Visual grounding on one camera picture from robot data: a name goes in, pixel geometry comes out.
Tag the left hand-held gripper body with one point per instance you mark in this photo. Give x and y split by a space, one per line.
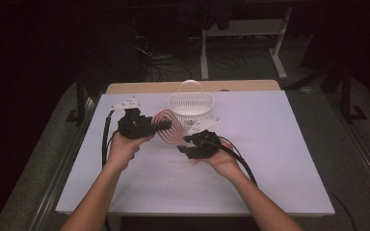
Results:
135 126

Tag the person's left hand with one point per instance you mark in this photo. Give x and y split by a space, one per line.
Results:
123 150

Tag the metal floor rail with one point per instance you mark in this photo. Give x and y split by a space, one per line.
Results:
363 154
61 173

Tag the white metal desk frame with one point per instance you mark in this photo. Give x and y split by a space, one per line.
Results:
247 27

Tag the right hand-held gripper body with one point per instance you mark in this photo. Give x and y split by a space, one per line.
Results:
205 144

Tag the white ribbed plastic basket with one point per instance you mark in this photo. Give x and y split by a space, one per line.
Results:
191 107

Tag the person's right hand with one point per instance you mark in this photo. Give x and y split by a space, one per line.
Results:
223 160

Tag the black metal stand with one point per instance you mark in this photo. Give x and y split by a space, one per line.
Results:
81 96
347 96

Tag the light wooden table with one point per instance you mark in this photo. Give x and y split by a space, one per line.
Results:
237 86

